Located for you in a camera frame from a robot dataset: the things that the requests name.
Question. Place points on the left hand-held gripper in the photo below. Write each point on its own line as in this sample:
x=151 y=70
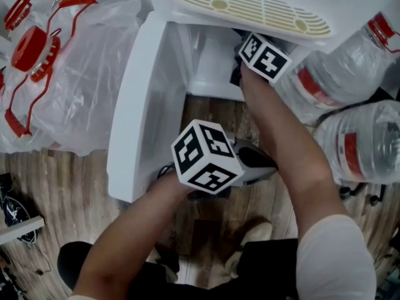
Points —
x=203 y=158

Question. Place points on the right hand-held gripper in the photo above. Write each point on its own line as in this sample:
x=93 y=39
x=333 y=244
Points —
x=265 y=58

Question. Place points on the person's right forearm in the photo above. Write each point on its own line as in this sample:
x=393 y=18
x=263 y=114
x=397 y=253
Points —
x=281 y=130

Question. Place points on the person's left forearm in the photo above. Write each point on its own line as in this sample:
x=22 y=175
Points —
x=125 y=236

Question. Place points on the large clear water bottle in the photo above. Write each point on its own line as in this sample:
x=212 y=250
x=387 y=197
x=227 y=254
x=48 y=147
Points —
x=368 y=142
x=343 y=67

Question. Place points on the white cabinet door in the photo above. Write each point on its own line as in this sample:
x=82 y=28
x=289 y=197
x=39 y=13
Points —
x=140 y=105

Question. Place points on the beige slotted drip tray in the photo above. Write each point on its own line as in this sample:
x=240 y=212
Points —
x=256 y=11

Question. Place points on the person's beige right shoe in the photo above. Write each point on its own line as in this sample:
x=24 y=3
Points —
x=256 y=233

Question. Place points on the person's beige shoe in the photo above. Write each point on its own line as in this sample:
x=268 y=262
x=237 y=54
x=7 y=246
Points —
x=256 y=233
x=167 y=264

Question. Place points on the person's black trousers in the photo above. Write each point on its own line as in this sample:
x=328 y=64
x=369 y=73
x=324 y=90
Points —
x=265 y=270

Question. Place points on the person's beige left shoe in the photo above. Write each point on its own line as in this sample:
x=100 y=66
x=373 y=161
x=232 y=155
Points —
x=167 y=264

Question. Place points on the clear plastic bag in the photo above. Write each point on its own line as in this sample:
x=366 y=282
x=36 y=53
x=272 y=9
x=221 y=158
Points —
x=100 y=73

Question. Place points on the white table frame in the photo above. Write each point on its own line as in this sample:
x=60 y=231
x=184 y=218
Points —
x=22 y=230

